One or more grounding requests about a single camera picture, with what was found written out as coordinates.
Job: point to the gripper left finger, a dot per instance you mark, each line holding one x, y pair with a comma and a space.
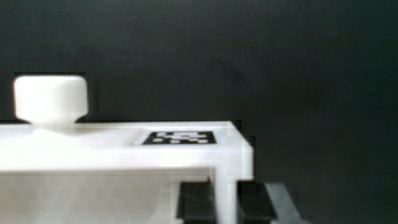
195, 203

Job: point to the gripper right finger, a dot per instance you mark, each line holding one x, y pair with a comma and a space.
265, 204

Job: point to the white drawer box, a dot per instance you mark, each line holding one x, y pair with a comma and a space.
92, 173

